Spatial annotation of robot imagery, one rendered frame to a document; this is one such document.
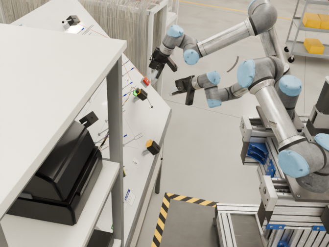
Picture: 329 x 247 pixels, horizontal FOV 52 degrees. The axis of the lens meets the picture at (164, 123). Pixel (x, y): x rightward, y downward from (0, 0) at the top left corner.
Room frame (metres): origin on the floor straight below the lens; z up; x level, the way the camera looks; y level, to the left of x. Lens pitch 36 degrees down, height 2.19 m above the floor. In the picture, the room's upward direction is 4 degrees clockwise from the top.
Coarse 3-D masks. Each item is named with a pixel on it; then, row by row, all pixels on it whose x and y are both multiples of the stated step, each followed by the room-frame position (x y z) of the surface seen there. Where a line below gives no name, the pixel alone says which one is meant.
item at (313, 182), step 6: (312, 174) 1.04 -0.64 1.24; (318, 174) 1.03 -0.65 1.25; (324, 174) 1.03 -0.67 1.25; (300, 180) 1.06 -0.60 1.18; (306, 180) 1.05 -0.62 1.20; (312, 180) 1.03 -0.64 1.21; (318, 180) 1.03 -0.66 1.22; (324, 180) 1.03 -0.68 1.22; (306, 186) 1.03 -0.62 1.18; (312, 186) 1.02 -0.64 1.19; (318, 186) 1.02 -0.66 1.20; (324, 186) 1.02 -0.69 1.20; (318, 192) 1.01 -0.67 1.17; (324, 192) 1.02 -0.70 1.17
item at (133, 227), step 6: (168, 114) 1.96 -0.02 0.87; (168, 120) 1.90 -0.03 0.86; (162, 138) 1.68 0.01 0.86; (162, 144) 1.70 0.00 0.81; (156, 156) 1.51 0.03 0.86; (156, 162) 1.51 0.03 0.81; (150, 174) 1.35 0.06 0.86; (150, 180) 1.36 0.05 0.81; (144, 186) 1.26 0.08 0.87; (144, 192) 1.22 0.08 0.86; (144, 198) 1.22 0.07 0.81; (138, 210) 1.09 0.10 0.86; (138, 216) 1.08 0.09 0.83; (132, 228) 0.98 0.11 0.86; (132, 234) 0.97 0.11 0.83; (126, 246) 0.89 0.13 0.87
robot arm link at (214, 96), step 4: (208, 88) 1.59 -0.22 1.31; (212, 88) 1.58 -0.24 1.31; (216, 88) 1.59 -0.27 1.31; (224, 88) 1.63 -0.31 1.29; (208, 92) 1.58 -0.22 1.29; (212, 92) 1.57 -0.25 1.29; (216, 92) 1.58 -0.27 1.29; (220, 92) 1.59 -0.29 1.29; (224, 92) 1.60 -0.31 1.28; (208, 96) 1.57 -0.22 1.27; (212, 96) 1.56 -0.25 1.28; (216, 96) 1.56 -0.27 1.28; (220, 96) 1.57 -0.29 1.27; (224, 96) 1.58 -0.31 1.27; (208, 100) 1.56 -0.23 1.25; (212, 100) 1.55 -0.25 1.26; (216, 100) 1.55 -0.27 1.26; (220, 100) 1.56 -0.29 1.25; (224, 100) 1.58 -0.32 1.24; (208, 104) 1.56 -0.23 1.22; (212, 104) 1.54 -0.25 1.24; (216, 104) 1.53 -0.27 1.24; (220, 104) 1.55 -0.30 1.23
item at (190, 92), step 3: (189, 87) 1.67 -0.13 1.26; (189, 90) 1.66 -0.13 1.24; (192, 90) 1.67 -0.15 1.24; (189, 93) 1.66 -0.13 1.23; (192, 93) 1.67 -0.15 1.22; (186, 96) 1.67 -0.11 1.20; (189, 96) 1.65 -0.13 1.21; (192, 96) 1.67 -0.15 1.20; (186, 99) 1.66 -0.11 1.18; (189, 99) 1.65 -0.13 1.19; (192, 99) 1.67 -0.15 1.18; (186, 102) 1.65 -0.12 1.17; (189, 102) 1.65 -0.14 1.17; (192, 102) 1.66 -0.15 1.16
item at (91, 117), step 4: (92, 112) 1.28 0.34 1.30; (84, 116) 1.23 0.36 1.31; (88, 116) 1.24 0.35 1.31; (92, 116) 1.26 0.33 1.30; (96, 116) 1.28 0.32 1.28; (80, 120) 1.23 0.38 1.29; (84, 120) 1.23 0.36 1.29; (88, 120) 1.22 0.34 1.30; (92, 120) 1.24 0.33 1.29; (96, 120) 1.26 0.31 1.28; (84, 124) 1.22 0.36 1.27; (88, 124) 1.22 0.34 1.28
